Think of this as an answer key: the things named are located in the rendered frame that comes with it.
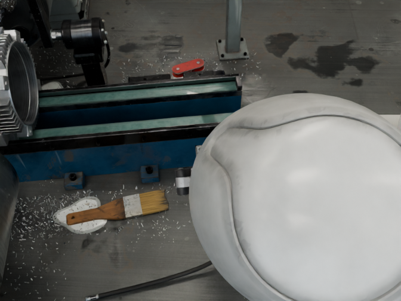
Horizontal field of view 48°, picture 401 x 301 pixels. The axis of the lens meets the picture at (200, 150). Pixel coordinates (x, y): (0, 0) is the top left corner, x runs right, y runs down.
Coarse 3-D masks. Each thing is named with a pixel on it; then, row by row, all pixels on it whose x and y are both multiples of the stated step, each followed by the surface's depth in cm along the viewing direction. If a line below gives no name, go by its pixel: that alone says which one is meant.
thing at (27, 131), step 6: (6, 30) 82; (12, 30) 82; (12, 36) 82; (18, 36) 83; (0, 78) 74; (6, 78) 76; (0, 84) 75; (6, 84) 76; (0, 90) 75; (6, 90) 76; (30, 126) 86; (24, 132) 84; (30, 132) 86
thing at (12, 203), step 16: (0, 160) 66; (0, 176) 65; (16, 176) 70; (0, 192) 64; (16, 192) 70; (0, 208) 63; (0, 224) 62; (0, 240) 62; (0, 256) 61; (0, 272) 61
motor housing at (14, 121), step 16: (0, 48) 76; (16, 48) 86; (0, 64) 76; (16, 64) 90; (32, 64) 90; (16, 80) 91; (32, 80) 91; (0, 96) 77; (16, 96) 91; (32, 96) 92; (0, 112) 77; (16, 112) 79; (32, 112) 90; (0, 128) 80; (16, 128) 81; (32, 128) 89
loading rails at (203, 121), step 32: (64, 96) 96; (96, 96) 95; (128, 96) 95; (160, 96) 95; (192, 96) 96; (224, 96) 96; (64, 128) 90; (96, 128) 90; (128, 128) 90; (160, 128) 88; (192, 128) 88; (32, 160) 91; (64, 160) 92; (96, 160) 93; (128, 160) 94; (160, 160) 95; (192, 160) 96
